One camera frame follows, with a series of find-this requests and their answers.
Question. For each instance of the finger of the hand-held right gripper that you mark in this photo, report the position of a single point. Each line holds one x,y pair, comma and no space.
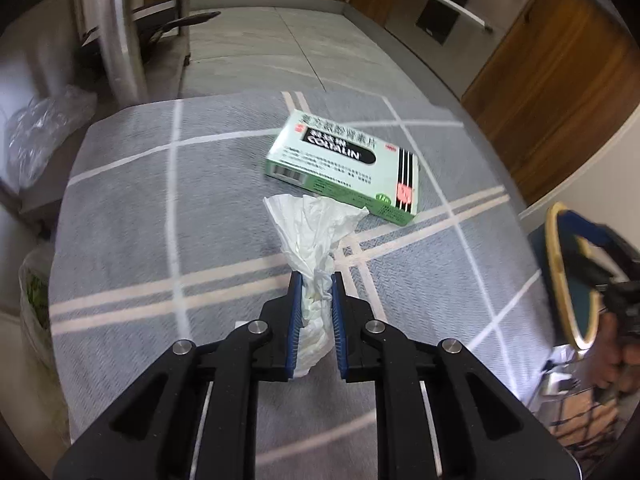
610,250

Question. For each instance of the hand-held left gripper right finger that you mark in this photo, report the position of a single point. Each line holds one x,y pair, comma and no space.
339,325

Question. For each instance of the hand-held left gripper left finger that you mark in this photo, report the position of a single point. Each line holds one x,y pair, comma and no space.
295,320

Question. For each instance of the white tissue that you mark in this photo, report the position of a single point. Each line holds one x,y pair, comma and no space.
310,230

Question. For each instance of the person's right hand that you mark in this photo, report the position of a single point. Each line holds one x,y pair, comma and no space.
610,355

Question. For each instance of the plaid cushioned chair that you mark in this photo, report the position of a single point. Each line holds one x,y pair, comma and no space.
575,420

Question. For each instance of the green medicine box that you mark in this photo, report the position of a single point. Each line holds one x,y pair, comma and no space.
340,170

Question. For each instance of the grey checked mat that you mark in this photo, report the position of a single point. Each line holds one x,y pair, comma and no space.
125,220

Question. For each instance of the bag of green vegetables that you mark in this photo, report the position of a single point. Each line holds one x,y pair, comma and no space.
35,300

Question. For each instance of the stainless steel oven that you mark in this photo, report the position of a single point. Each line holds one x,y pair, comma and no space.
450,10

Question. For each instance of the clear plastic bag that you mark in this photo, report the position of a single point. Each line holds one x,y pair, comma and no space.
45,130

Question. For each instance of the black dustpan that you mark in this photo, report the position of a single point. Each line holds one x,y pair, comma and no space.
170,22

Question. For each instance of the steel table leg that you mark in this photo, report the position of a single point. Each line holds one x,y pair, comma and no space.
120,35

